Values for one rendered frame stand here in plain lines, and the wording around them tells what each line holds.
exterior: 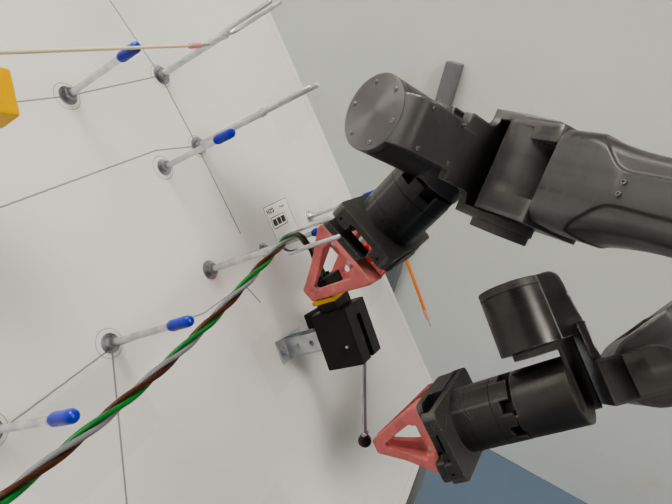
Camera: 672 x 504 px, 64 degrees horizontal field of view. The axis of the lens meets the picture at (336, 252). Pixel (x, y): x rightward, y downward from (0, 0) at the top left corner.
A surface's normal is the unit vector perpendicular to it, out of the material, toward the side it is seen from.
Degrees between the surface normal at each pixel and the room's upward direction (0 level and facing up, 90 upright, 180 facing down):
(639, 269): 90
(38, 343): 51
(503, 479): 0
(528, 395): 60
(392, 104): 70
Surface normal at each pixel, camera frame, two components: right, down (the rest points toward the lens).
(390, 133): -0.73, -0.20
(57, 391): 0.83, -0.26
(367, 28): -0.49, 0.33
